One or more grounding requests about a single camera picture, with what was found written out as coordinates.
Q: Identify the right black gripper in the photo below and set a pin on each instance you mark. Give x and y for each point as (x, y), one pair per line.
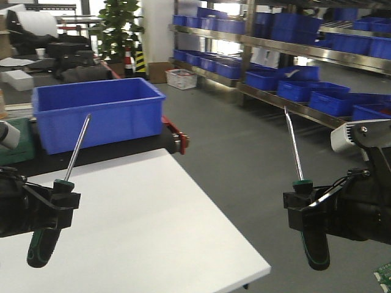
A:
(352, 206)

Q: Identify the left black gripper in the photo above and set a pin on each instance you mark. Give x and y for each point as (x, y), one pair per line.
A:
(24, 208)

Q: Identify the green black screwdriver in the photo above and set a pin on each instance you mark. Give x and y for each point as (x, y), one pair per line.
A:
(297, 183)
(44, 240)

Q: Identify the green SATA tool case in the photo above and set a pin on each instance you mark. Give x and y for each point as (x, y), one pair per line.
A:
(25, 150)

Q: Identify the green circuit board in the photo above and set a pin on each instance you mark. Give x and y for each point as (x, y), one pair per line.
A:
(382, 275)

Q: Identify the large blue plastic bin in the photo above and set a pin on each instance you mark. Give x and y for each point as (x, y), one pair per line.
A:
(120, 109)

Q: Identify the white foam block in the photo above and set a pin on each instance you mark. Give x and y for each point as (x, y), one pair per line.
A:
(18, 79)

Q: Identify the dark grey bag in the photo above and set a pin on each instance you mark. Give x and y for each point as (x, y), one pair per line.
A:
(86, 74)

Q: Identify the metal storage shelf rack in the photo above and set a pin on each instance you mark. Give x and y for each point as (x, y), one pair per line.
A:
(347, 59)

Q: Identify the white paper cup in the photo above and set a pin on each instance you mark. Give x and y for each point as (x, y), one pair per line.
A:
(40, 52)

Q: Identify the black equipment box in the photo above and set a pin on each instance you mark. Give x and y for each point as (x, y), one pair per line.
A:
(57, 50)

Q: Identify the orange white traffic cone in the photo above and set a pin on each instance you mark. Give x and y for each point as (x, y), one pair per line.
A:
(128, 63)

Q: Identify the brown cardboard box on floor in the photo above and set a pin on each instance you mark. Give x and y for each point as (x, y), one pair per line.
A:
(157, 71)

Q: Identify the white plastic basket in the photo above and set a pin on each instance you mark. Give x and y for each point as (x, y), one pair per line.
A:
(181, 79)

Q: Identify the green potted plant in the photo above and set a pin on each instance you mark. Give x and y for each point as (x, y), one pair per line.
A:
(119, 28)

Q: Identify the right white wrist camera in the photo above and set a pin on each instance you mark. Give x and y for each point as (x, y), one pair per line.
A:
(371, 137)

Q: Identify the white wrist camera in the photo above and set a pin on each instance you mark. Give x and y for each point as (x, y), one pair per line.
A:
(371, 137)
(10, 136)

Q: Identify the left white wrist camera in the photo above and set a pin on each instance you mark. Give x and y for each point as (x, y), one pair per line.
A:
(10, 136)

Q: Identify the yellow black striped post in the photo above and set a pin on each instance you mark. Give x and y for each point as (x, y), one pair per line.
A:
(139, 62)

